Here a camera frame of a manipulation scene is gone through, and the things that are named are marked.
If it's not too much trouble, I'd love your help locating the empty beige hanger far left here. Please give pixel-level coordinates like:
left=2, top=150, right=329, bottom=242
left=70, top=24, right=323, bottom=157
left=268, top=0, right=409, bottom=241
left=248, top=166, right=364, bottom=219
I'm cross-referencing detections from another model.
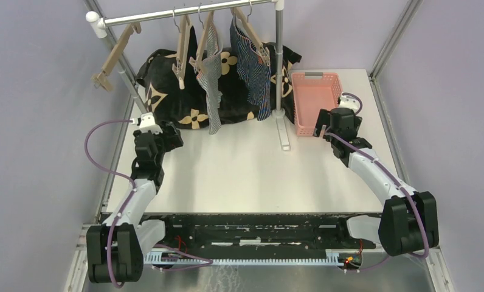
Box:
left=91, top=22, right=142, bottom=92

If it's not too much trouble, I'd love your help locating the pink plastic basket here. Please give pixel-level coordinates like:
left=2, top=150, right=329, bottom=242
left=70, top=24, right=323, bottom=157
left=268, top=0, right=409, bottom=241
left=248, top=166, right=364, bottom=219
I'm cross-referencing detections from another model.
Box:
left=291, top=71, right=342, bottom=137

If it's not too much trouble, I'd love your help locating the navy striped underwear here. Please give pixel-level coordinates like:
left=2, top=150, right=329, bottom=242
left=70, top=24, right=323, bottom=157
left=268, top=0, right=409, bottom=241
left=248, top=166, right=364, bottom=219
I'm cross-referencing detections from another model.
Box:
left=230, top=17, right=271, bottom=121

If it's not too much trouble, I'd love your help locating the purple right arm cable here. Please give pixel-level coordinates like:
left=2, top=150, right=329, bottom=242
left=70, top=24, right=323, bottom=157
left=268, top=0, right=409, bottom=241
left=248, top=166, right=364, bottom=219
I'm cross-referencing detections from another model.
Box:
left=323, top=92, right=430, bottom=273

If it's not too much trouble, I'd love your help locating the black underwear cream waistband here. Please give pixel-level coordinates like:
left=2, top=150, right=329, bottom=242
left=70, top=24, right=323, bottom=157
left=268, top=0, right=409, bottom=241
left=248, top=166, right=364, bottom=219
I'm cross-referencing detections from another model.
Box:
left=185, top=26, right=198, bottom=78

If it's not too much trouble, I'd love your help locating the beige clip hanger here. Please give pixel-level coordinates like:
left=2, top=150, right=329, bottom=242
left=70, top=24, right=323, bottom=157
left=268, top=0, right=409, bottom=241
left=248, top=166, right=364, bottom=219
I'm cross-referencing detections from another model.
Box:
left=172, top=15, right=192, bottom=90

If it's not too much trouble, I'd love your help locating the black floral blanket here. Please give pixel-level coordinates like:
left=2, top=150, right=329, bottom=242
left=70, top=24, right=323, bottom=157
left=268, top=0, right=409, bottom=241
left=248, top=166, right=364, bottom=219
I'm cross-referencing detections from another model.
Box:
left=135, top=41, right=303, bottom=131

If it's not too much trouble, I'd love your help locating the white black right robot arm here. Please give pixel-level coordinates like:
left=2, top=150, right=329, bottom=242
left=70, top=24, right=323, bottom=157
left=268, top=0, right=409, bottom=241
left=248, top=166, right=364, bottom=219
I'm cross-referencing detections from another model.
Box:
left=313, top=108, right=439, bottom=257

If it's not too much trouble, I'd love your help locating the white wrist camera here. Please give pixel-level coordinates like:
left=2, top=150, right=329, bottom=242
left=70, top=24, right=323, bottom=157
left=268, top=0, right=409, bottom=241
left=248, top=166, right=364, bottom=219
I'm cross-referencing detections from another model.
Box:
left=337, top=95, right=361, bottom=113
left=130, top=113, right=163, bottom=134

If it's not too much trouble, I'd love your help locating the beige hanger with navy underwear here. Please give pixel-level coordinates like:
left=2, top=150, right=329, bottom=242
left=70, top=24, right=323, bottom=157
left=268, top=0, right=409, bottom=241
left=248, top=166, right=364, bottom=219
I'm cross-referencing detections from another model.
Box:
left=231, top=1, right=271, bottom=66

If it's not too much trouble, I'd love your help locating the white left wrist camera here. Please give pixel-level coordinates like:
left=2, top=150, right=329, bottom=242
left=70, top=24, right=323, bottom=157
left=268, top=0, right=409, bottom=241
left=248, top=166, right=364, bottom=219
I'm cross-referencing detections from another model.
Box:
left=130, top=113, right=163, bottom=134

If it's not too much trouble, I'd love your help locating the grey white striped underwear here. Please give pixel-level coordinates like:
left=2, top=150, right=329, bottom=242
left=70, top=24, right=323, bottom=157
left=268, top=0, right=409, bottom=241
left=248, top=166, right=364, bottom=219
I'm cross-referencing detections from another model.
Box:
left=196, top=24, right=223, bottom=135

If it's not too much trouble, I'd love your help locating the light blue cable duct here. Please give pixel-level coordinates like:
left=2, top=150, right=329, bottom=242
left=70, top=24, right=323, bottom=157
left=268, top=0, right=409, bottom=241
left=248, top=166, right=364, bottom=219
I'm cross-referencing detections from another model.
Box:
left=143, top=249, right=345, bottom=267

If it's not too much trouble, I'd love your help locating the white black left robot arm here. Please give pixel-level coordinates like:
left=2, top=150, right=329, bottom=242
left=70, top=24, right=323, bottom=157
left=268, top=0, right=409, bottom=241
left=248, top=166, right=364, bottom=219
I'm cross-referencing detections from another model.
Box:
left=86, top=122, right=184, bottom=288

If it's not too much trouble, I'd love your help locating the beige hanger with striped underwear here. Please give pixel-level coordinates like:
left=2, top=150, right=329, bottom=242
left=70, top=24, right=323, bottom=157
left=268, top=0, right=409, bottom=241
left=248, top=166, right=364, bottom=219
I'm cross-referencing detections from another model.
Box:
left=188, top=3, right=214, bottom=74

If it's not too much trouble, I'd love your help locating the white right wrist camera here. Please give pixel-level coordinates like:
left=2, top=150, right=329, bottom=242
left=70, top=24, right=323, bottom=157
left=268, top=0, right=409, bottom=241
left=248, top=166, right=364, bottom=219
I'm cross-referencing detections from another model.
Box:
left=337, top=95, right=361, bottom=113

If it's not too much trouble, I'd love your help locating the silver white clothes rack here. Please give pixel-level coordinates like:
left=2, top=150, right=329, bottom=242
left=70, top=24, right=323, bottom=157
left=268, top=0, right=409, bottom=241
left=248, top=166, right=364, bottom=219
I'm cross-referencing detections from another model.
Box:
left=84, top=1, right=291, bottom=151

